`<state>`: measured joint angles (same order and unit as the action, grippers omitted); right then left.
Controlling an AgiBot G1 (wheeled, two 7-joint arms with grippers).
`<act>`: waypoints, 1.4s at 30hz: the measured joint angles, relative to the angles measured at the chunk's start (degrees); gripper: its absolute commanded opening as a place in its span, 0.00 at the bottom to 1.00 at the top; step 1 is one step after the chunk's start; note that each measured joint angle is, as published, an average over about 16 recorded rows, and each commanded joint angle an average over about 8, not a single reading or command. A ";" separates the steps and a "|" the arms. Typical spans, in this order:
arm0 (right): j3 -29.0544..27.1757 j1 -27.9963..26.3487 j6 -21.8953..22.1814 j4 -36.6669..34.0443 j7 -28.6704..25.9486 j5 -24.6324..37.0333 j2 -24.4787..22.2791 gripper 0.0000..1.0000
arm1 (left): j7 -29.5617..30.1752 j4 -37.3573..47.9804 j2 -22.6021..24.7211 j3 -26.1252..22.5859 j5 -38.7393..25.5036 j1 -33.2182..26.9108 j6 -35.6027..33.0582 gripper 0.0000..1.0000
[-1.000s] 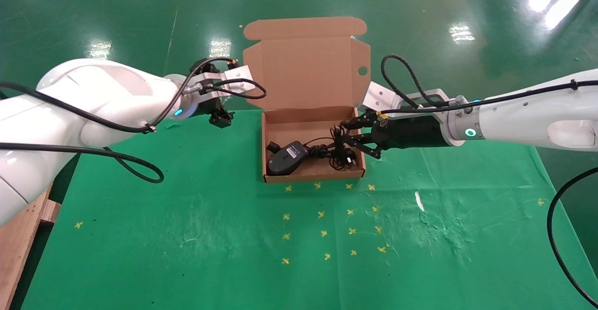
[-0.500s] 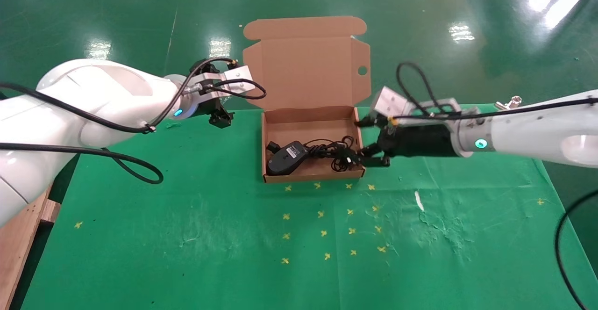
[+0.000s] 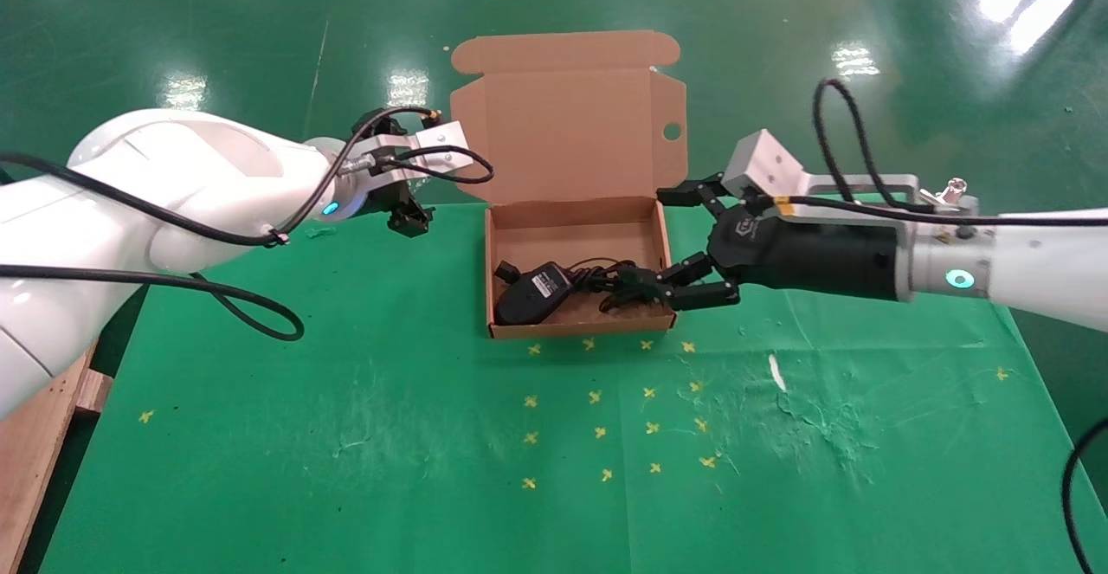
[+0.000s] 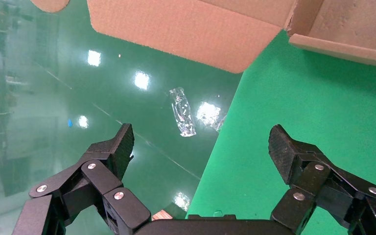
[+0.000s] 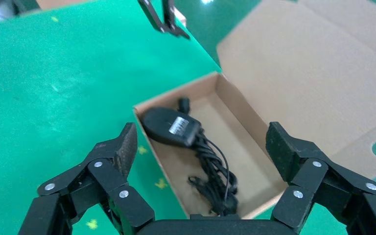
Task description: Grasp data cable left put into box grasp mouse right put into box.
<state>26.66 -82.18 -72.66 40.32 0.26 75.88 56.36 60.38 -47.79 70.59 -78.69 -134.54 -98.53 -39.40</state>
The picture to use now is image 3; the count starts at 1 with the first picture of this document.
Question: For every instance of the open brown cardboard box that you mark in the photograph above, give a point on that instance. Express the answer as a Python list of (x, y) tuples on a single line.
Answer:
[(563, 124)]

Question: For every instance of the brown wooden board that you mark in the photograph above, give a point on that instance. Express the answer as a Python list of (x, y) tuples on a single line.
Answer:
[(35, 461)]

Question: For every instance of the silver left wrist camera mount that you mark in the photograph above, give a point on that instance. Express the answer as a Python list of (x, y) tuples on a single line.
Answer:
[(441, 139)]

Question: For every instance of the silver binder clip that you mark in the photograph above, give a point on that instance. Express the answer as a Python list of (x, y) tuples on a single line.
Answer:
[(955, 189)]

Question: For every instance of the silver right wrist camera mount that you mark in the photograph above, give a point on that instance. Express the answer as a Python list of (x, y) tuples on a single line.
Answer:
[(762, 167)]

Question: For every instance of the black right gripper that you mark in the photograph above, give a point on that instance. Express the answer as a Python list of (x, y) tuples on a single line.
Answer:
[(805, 254)]

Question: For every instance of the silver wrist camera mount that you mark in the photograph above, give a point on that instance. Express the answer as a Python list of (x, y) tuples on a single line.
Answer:
[(762, 167), (441, 139)]

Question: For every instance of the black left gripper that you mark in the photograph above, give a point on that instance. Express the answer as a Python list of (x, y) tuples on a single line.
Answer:
[(388, 196)]

